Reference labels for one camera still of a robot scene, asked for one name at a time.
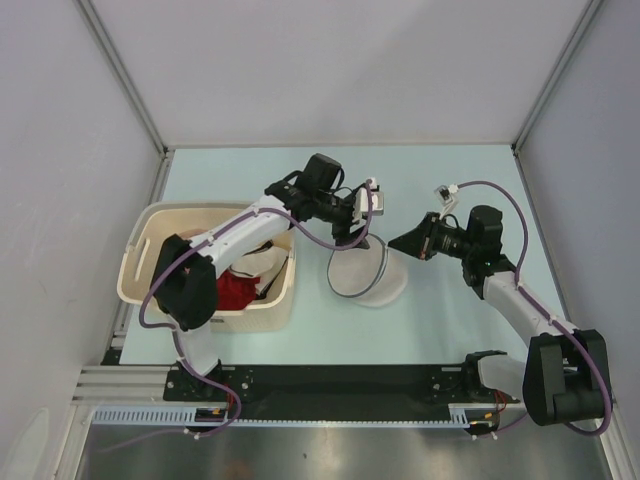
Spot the red garment in basket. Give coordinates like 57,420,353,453
216,271,260,311

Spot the white garment in basket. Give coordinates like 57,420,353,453
229,241,289,300

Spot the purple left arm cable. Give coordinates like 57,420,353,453
137,179,376,441

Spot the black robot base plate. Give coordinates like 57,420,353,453
163,363,521,424

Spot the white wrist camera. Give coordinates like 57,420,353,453
353,177,384,221
434,184,459,218

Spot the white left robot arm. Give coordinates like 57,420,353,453
142,153,382,400

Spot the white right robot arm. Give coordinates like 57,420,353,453
389,205,612,426

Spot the cream perforated laundry basket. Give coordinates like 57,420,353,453
117,202,296,333

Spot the aluminium frame rail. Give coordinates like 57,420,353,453
71,364,174,406

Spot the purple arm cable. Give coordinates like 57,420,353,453
137,179,376,441
449,180,615,441

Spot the peach garment in basket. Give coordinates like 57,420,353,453
178,229,206,240

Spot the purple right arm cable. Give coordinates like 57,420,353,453
449,180,615,441

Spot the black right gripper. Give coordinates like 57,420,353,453
389,212,476,260

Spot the white mesh laundry bag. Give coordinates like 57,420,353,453
326,234,408,308

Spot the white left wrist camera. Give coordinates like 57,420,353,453
353,177,384,221

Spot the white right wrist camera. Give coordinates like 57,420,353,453
434,184,459,218

